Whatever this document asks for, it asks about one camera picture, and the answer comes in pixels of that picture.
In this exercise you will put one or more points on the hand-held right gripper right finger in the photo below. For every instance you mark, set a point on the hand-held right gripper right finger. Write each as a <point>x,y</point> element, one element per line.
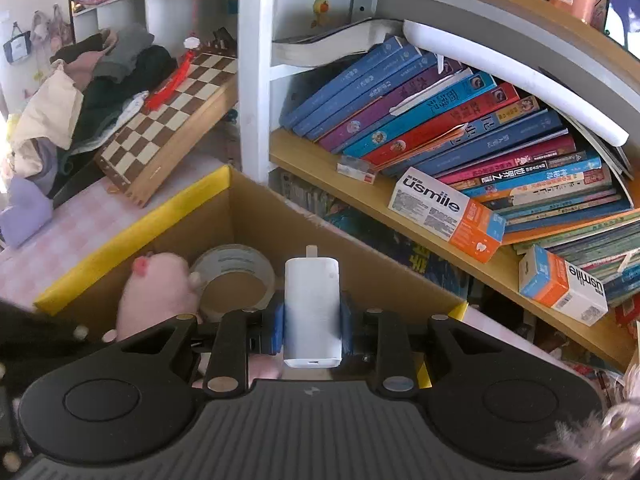
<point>348,330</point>

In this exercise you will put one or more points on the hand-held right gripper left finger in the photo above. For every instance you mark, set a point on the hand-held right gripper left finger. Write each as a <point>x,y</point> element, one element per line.
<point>274,330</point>

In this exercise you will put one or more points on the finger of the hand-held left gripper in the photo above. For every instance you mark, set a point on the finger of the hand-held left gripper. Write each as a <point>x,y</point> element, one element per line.
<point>70,342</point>

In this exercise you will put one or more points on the small white charger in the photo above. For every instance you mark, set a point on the small white charger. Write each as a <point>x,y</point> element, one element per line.
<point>312,310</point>

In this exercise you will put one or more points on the clear tape roll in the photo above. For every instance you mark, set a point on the clear tape roll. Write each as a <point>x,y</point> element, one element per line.
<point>235,257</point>

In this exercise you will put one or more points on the pink plush toy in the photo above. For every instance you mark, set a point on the pink plush toy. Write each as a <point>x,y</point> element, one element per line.
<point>155,295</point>

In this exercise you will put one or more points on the yellow cardboard box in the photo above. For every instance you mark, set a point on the yellow cardboard box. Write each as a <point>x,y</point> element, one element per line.
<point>280,220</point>

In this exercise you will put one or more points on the pink printed desktop mat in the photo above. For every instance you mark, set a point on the pink printed desktop mat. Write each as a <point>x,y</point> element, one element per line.
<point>75,230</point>

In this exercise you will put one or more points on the lilac garment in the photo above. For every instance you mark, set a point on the lilac garment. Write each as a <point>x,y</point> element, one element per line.
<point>25,210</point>

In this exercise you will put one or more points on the orange white toothpaste box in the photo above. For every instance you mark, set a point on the orange white toothpaste box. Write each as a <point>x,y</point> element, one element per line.
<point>430,205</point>
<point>555,285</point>

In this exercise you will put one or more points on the small red white box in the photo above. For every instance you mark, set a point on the small red white box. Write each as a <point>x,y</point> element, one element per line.
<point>356,170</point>

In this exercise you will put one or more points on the wooden chessboard box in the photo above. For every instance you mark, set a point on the wooden chessboard box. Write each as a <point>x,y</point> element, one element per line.
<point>165,130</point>

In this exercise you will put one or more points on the row of books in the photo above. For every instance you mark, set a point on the row of books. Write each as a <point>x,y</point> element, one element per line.
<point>425,110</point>

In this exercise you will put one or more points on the pile of clothes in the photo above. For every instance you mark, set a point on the pile of clothes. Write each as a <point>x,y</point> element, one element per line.
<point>120,90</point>

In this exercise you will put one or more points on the red toy with white tip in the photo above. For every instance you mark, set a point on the red toy with white tip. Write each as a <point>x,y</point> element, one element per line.
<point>172,80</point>

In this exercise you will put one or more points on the white bookshelf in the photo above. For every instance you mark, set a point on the white bookshelf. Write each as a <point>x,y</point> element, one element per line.
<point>255,60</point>

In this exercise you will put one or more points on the pink garment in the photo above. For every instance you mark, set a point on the pink garment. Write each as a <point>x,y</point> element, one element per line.
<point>80,62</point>

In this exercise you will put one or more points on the dark chess pieces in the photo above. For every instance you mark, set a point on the dark chess pieces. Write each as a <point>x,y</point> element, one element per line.
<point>220,42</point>

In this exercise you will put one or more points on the grey garment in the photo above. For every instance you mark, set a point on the grey garment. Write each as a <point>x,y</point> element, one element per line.
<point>127,50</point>

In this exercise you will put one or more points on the white flat panel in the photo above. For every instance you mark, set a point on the white flat panel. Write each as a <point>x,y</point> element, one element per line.
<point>500,70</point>

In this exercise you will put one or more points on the navy hanging bag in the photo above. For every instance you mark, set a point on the navy hanging bag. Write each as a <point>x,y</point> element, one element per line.
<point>16,46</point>

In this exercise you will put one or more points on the yellow duck sticker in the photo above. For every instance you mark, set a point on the yellow duck sticker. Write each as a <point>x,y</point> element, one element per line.
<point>321,10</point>

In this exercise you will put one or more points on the tablet screen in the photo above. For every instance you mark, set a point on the tablet screen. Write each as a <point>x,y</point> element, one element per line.
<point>622,15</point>

